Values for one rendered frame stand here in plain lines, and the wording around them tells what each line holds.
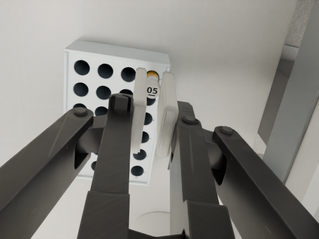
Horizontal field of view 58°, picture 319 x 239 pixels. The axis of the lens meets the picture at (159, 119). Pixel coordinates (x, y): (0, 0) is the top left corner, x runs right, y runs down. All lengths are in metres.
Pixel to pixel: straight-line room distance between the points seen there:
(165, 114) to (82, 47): 0.12
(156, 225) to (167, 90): 0.21
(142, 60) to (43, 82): 0.11
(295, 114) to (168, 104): 0.09
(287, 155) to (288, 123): 0.02
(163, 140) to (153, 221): 0.21
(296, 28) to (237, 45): 0.87
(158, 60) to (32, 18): 0.12
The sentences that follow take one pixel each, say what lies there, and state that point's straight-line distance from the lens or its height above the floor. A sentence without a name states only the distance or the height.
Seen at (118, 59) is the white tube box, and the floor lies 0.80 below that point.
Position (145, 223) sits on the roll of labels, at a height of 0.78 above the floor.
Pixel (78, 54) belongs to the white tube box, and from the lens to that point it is 0.24.
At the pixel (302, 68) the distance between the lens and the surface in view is 0.20.
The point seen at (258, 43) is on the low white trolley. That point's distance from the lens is 0.29.
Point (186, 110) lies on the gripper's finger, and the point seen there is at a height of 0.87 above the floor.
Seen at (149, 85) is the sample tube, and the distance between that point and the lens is 0.21.
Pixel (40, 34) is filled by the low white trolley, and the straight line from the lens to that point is 0.29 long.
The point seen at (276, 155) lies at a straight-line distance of 0.22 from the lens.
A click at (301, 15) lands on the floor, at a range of 1.15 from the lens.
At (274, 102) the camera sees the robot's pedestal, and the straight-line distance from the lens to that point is 0.89.
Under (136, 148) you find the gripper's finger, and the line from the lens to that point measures 0.16.
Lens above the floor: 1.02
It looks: 64 degrees down
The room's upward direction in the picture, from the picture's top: 177 degrees clockwise
